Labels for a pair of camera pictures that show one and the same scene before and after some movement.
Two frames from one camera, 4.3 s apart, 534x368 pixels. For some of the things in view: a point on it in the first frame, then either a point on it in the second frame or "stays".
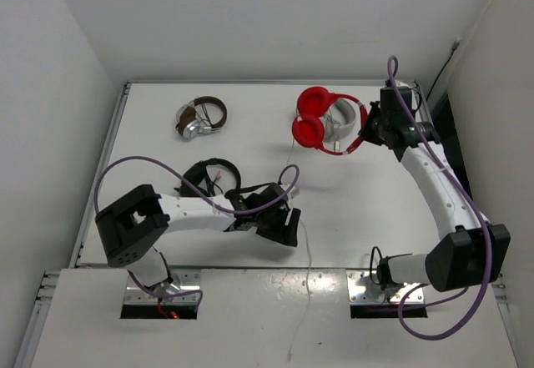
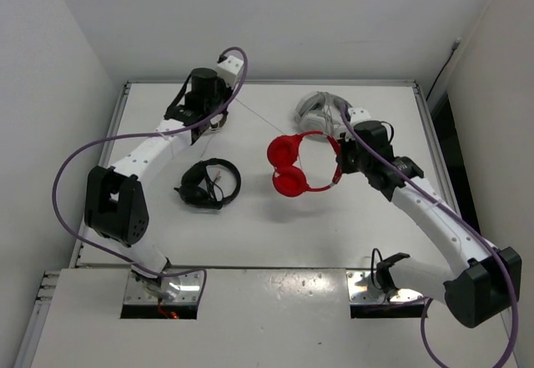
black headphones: (197, 177) stays
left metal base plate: (184, 279) stays
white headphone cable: (309, 256) → (260, 117)
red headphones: (309, 125) → (287, 178)
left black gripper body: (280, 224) → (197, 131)
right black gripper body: (373, 128) → (350, 160)
